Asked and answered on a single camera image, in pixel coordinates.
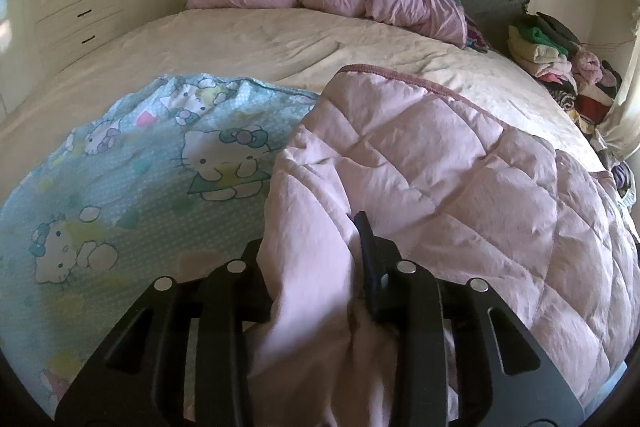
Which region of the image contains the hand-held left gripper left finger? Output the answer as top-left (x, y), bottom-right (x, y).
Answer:
top-left (55, 237), bottom-right (273, 427)

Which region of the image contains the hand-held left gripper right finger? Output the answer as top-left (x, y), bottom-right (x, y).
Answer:
top-left (352, 210), bottom-right (586, 427)

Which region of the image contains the pink quilted jacket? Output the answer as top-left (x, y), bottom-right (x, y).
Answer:
top-left (247, 64), bottom-right (640, 427)

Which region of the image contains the pile of mixed clothes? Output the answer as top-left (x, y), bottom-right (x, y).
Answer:
top-left (507, 12), bottom-right (640, 208)

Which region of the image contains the cartoon cat print blanket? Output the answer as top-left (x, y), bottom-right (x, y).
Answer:
top-left (0, 74), bottom-right (321, 415)

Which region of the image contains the bed with cream sheet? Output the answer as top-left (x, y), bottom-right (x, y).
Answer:
top-left (0, 7), bottom-right (608, 175)

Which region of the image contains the multicoloured cloth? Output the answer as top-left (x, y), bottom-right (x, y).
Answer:
top-left (465, 14), bottom-right (490, 54)

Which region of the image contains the cream curtain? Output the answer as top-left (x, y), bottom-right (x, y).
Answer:
top-left (597, 7), bottom-right (640, 168)

